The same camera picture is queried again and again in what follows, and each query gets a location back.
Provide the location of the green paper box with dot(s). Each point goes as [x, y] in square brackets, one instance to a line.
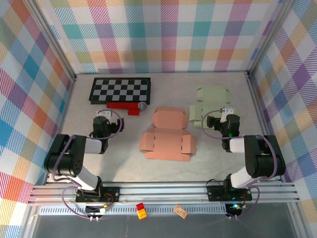
[213, 95]

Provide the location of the pink paper box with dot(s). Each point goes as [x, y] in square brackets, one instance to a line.
[168, 141]

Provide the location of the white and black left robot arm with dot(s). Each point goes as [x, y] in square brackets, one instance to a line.
[62, 158]

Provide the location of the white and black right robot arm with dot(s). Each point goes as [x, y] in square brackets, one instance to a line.
[267, 161]

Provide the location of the red toy brick block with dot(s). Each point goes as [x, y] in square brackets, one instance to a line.
[121, 105]

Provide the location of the grey metal cylinder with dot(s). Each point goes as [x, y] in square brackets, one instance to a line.
[142, 106]

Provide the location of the black and white chessboard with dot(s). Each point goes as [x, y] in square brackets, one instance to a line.
[120, 90]

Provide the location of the red and yellow toy brick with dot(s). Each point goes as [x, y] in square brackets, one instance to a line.
[141, 211]

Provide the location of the small orange wooden tag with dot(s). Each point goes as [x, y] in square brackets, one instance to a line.
[180, 211]

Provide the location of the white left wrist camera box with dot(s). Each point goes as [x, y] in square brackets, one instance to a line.
[105, 113]

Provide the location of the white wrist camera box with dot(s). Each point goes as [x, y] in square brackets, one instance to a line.
[226, 112]
[105, 113]

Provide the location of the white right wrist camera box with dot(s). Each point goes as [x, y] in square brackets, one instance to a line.
[226, 112]

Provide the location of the aluminium side rail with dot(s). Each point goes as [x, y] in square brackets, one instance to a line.
[70, 96]
[260, 111]

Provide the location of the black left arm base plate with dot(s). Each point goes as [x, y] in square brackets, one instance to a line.
[112, 193]

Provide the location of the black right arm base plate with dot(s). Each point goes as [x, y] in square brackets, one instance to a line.
[215, 194]

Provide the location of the aluminium frame rail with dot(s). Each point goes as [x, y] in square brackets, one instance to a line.
[161, 193]

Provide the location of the aluminium corner post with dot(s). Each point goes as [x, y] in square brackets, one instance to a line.
[269, 37]
[52, 37]

